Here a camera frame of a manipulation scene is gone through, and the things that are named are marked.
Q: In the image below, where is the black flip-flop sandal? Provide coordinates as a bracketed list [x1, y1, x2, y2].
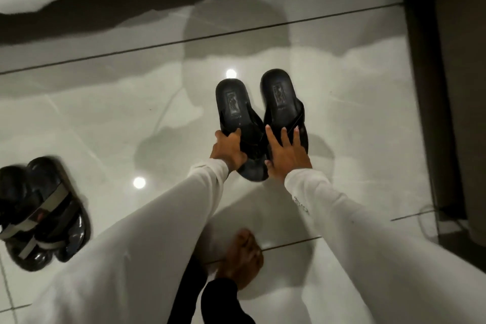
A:
[215, 78, 270, 183]
[260, 69, 309, 164]

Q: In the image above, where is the person's right forearm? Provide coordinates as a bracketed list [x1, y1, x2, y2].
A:
[284, 168, 486, 324]

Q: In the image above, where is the dark brown wooden cabinet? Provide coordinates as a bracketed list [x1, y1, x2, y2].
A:
[400, 0, 486, 276]

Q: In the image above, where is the person's right hand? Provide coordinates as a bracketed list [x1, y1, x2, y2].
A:
[264, 125, 313, 183]

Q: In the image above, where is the person's bare foot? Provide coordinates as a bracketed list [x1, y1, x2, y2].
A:
[216, 229, 264, 291]

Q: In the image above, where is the person's left hand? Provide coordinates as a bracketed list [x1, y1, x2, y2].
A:
[210, 128, 248, 173]

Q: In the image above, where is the black sandal with grey straps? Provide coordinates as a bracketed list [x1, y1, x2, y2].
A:
[0, 165, 54, 272]
[26, 156, 92, 263]

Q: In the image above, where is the person's black trouser leg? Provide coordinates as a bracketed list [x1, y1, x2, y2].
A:
[167, 255, 257, 324]

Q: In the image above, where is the person's left forearm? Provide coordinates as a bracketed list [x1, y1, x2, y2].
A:
[21, 158, 230, 324]

